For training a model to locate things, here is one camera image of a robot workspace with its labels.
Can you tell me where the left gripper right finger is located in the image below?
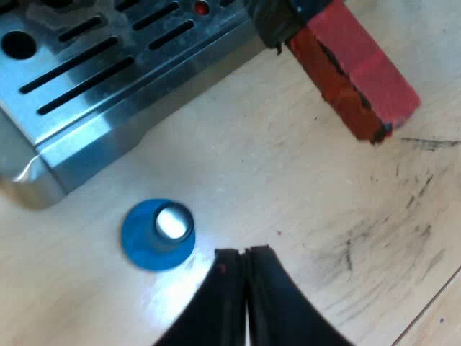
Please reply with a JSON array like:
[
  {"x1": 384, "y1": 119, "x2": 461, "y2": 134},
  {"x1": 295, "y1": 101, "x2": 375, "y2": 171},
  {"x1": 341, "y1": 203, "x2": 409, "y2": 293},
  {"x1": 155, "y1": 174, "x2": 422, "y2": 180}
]
[{"x1": 244, "y1": 244, "x2": 356, "y2": 346}]

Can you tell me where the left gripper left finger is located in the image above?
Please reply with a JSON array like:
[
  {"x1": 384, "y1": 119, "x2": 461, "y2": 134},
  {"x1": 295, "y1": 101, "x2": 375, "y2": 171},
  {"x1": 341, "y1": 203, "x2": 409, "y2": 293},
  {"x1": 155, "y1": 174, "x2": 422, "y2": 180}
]
[{"x1": 152, "y1": 247, "x2": 249, "y2": 346}]

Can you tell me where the steel espresso machine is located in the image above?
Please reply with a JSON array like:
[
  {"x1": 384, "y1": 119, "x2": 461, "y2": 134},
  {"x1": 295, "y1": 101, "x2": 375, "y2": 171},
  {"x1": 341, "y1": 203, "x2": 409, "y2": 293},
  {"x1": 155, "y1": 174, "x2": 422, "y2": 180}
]
[{"x1": 0, "y1": 0, "x2": 266, "y2": 210}]

